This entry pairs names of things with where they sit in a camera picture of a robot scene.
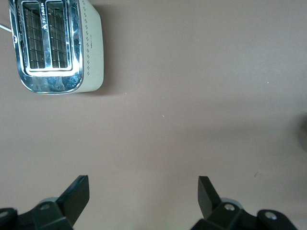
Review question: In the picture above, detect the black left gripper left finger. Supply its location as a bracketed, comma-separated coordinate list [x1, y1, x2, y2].
[0, 175, 90, 230]

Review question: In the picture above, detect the beige chrome toaster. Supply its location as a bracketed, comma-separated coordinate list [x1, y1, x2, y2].
[8, 0, 105, 95]

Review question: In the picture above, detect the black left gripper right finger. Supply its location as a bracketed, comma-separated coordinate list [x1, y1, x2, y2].
[190, 176, 298, 230]

